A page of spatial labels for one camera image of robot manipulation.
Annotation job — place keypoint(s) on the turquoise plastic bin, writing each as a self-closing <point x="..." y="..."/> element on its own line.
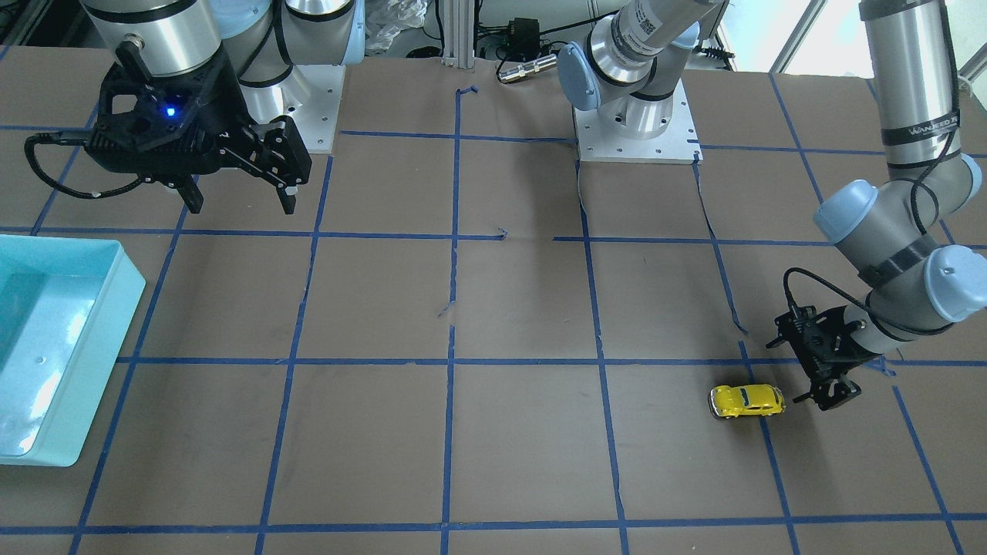
<point x="66" y="306"/>

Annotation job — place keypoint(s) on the aluminium frame post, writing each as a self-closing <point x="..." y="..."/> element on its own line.
<point x="458" y="33"/>

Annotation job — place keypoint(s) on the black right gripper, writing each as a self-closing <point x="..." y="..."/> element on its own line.
<point x="218" y="99"/>

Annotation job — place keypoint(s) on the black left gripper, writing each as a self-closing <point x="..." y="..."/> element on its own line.
<point x="841" y="358"/>

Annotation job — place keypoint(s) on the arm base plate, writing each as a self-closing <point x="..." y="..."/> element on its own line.
<point x="632" y="130"/>
<point x="311" y="95"/>

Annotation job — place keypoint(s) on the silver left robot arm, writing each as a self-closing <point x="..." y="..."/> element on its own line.
<point x="918" y="287"/>

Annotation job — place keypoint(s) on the black power adapter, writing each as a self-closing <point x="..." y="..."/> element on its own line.
<point x="523" y="35"/>

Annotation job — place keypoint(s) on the yellow beetle toy car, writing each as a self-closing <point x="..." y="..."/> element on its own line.
<point x="748" y="400"/>

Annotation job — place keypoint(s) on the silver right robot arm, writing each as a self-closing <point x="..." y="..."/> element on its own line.
<point x="264" y="39"/>

